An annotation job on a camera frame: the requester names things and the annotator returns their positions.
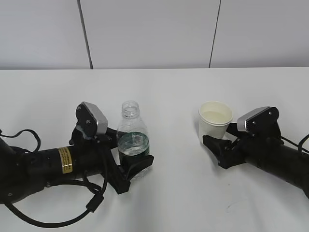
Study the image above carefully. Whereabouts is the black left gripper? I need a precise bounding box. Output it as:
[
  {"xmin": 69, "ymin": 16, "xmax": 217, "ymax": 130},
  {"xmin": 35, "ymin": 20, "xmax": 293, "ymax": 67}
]
[{"xmin": 69, "ymin": 127, "xmax": 154, "ymax": 194}]

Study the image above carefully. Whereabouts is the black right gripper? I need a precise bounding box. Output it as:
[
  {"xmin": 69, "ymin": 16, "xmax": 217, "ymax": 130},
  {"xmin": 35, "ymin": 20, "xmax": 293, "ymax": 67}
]
[{"xmin": 202, "ymin": 123, "xmax": 284, "ymax": 169}]

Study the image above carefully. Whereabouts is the clear water bottle green label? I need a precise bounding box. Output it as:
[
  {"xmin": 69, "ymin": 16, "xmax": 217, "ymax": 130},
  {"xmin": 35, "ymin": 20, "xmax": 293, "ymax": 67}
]
[{"xmin": 117, "ymin": 101, "xmax": 151, "ymax": 180}]

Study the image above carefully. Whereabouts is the white paper cup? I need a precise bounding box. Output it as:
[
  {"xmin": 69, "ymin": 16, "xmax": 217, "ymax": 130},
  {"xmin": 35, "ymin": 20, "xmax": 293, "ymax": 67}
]
[{"xmin": 198, "ymin": 101, "xmax": 233, "ymax": 143}]

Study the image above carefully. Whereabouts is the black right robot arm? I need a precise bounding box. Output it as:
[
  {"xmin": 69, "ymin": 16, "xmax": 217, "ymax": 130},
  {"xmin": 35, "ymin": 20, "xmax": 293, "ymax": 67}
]
[{"xmin": 202, "ymin": 123, "xmax": 309, "ymax": 197}]

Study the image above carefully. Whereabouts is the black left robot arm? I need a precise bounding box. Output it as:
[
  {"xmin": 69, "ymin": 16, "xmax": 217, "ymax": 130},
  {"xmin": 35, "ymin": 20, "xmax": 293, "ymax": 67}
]
[{"xmin": 0, "ymin": 128, "xmax": 154, "ymax": 203}]

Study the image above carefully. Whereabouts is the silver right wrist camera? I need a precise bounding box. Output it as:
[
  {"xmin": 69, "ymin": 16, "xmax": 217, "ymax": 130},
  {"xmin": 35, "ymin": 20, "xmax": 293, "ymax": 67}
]
[{"xmin": 235, "ymin": 106, "xmax": 281, "ymax": 138}]

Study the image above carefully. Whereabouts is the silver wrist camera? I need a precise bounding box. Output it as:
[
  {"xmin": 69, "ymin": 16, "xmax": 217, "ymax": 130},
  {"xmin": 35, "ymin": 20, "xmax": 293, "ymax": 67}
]
[
  {"xmin": 75, "ymin": 101, "xmax": 108, "ymax": 140},
  {"xmin": 235, "ymin": 106, "xmax": 281, "ymax": 138}
]

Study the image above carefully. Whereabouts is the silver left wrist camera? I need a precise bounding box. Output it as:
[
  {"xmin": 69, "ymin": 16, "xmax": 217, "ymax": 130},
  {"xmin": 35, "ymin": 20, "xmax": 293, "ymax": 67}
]
[{"xmin": 75, "ymin": 101, "xmax": 108, "ymax": 140}]

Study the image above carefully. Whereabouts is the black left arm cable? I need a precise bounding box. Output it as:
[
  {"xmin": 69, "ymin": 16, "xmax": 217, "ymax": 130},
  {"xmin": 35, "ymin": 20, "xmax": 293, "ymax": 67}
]
[{"xmin": 0, "ymin": 129, "xmax": 109, "ymax": 229}]

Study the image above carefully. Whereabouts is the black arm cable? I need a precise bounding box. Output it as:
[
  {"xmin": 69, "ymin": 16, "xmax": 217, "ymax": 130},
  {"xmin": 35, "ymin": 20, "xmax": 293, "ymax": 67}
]
[
  {"xmin": 280, "ymin": 133, "xmax": 309, "ymax": 154},
  {"xmin": 0, "ymin": 129, "xmax": 109, "ymax": 229}
]

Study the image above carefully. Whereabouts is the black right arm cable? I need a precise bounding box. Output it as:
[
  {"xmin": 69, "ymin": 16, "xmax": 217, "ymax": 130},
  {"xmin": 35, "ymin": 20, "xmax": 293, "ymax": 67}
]
[{"xmin": 280, "ymin": 133, "xmax": 309, "ymax": 154}]

